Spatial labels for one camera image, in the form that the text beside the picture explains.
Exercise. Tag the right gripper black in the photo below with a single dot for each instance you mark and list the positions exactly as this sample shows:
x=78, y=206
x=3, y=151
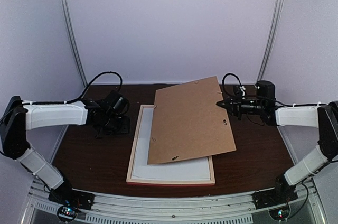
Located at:
x=233, y=104

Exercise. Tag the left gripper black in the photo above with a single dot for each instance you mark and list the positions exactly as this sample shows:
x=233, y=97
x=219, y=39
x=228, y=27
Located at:
x=124, y=129

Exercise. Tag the brown backing board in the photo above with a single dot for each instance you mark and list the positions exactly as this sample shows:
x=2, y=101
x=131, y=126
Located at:
x=187, y=124

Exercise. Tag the pink wooden picture frame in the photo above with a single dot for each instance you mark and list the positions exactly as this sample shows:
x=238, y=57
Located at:
x=137, y=155

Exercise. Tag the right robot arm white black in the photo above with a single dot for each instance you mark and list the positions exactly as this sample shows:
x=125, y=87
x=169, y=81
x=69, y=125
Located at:
x=319, y=117

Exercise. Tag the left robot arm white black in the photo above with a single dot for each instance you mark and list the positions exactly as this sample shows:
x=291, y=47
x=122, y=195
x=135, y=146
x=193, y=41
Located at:
x=108, y=116

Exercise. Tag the left circuit board with leds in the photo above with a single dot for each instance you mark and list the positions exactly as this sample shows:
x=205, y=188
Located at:
x=66, y=213

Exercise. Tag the circuit board with leds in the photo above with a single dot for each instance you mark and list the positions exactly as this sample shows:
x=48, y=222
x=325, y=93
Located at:
x=66, y=213
x=279, y=214

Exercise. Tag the right circuit board with leds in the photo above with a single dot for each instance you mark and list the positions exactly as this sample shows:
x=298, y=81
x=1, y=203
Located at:
x=279, y=214

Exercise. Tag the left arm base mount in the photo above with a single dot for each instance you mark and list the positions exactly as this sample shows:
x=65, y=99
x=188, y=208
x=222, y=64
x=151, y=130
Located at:
x=66, y=195

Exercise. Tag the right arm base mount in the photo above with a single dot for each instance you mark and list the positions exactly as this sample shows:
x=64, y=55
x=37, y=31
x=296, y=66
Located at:
x=281, y=193

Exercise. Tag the right aluminium corner post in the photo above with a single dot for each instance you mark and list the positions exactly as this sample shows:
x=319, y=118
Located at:
x=278, y=8

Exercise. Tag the aluminium corner post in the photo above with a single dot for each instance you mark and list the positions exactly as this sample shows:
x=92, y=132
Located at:
x=72, y=42
x=278, y=8

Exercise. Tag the left aluminium corner post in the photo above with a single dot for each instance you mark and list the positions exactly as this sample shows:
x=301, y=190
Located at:
x=72, y=42

